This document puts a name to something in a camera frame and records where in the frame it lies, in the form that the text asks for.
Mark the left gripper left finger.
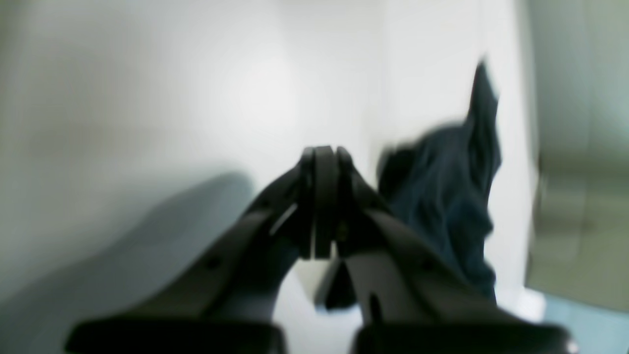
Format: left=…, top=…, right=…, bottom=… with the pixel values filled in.
left=65, top=147, right=327, bottom=354

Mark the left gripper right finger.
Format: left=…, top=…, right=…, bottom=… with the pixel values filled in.
left=333, top=147, right=575, bottom=354

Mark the black t-shirt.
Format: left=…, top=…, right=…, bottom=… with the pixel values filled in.
left=377, top=62, right=501, bottom=310

